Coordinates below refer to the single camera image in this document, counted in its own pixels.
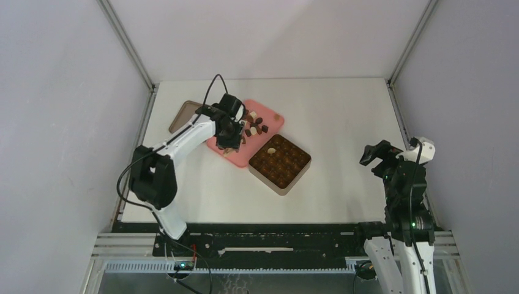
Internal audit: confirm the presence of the pink plastic tray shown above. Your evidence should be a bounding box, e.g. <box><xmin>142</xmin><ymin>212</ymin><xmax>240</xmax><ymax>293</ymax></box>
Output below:
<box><xmin>206</xmin><ymin>99</ymin><xmax>285</xmax><ymax>168</ymax></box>

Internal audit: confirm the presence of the gold chocolate box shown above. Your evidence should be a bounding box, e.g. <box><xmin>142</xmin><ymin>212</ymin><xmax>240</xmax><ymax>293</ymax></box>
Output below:
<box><xmin>248</xmin><ymin>134</ymin><xmax>312</xmax><ymax>196</ymax></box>

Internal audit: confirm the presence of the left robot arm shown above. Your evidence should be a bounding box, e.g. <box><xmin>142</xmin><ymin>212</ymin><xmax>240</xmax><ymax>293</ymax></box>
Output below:
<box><xmin>128</xmin><ymin>94</ymin><xmax>246</xmax><ymax>255</ymax></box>

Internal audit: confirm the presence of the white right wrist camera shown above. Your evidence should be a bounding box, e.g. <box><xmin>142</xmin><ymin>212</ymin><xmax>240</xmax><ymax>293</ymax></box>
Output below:
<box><xmin>397</xmin><ymin>137</ymin><xmax>436</xmax><ymax>165</ymax></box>

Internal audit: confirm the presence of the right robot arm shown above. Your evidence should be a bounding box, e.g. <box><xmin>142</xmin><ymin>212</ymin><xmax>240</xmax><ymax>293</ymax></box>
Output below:
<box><xmin>353</xmin><ymin>137</ymin><xmax>436</xmax><ymax>293</ymax></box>

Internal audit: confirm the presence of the brown box lid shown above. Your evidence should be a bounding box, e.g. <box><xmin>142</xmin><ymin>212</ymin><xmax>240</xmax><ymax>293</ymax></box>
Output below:
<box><xmin>168</xmin><ymin>100</ymin><xmax>202</xmax><ymax>134</ymax></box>

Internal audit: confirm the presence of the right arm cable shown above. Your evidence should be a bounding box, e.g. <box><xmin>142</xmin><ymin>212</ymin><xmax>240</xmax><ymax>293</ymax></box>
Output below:
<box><xmin>407</xmin><ymin>138</ymin><xmax>433</xmax><ymax>294</ymax></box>

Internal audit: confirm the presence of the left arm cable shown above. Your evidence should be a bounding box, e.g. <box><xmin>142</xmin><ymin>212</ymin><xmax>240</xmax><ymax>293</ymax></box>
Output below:
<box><xmin>116</xmin><ymin>73</ymin><xmax>229</xmax><ymax>244</ymax></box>

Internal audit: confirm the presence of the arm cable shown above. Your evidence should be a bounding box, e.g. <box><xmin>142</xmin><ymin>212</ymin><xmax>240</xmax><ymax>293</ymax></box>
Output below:
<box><xmin>407</xmin><ymin>138</ymin><xmax>433</xmax><ymax>294</ymax></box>
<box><xmin>116</xmin><ymin>73</ymin><xmax>229</xmax><ymax>244</ymax></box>

